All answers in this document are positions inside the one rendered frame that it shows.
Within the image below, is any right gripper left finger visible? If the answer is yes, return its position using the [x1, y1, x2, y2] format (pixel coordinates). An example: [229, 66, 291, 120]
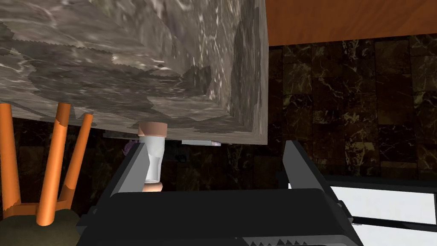
[109, 142, 151, 198]

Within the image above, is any grey pen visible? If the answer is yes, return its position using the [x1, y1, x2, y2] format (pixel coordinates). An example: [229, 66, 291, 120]
[181, 139, 222, 147]

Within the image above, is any white window with dark frame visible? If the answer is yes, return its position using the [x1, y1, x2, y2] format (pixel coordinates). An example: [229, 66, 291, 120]
[288, 175, 437, 246]

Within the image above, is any orange wooden chair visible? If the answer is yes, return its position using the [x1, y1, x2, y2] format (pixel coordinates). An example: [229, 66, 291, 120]
[0, 102, 94, 246]

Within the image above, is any grey marble table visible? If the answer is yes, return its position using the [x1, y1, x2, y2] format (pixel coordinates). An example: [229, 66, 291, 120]
[0, 0, 270, 146]

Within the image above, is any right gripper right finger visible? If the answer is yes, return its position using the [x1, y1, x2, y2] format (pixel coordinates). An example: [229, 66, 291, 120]
[282, 140, 329, 190]

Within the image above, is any white bottle with tan cap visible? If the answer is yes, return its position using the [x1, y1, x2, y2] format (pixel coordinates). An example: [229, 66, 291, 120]
[137, 122, 168, 193]

